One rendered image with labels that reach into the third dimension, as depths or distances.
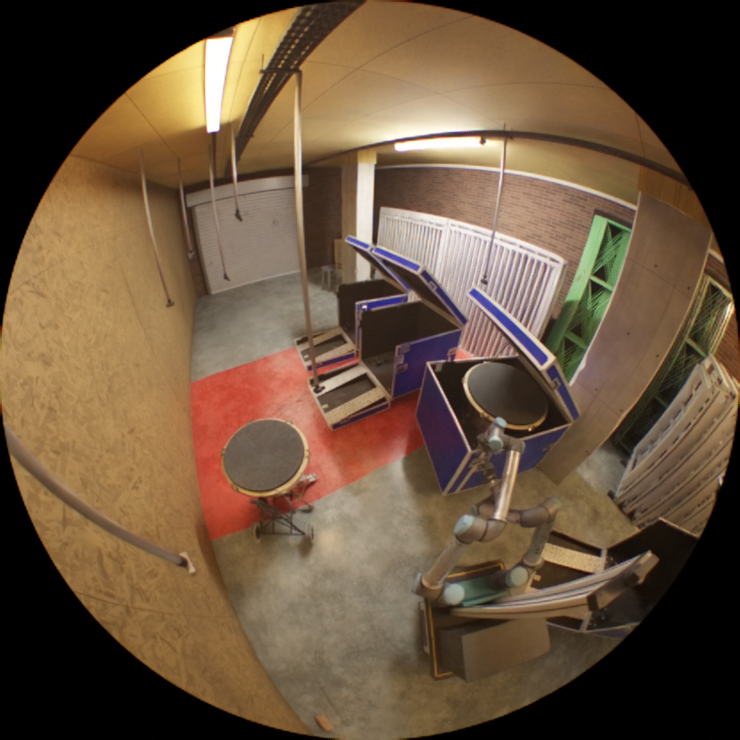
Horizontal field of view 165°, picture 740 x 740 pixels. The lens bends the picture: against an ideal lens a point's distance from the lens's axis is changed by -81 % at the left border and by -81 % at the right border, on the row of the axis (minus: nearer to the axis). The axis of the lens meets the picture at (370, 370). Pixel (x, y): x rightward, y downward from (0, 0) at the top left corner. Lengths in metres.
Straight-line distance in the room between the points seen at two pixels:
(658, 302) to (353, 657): 3.58
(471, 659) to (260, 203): 8.51
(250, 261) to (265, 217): 1.35
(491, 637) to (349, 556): 1.40
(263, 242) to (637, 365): 8.02
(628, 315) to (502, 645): 2.43
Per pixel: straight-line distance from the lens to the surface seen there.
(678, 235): 2.43
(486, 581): 2.21
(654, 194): 2.45
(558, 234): 4.73
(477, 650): 1.77
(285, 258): 8.05
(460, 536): 1.43
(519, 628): 1.87
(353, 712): 2.71
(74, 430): 1.63
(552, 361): 1.56
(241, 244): 7.73
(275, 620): 2.56
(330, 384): 3.49
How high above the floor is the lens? 2.44
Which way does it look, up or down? 40 degrees down
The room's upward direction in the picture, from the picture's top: 2 degrees clockwise
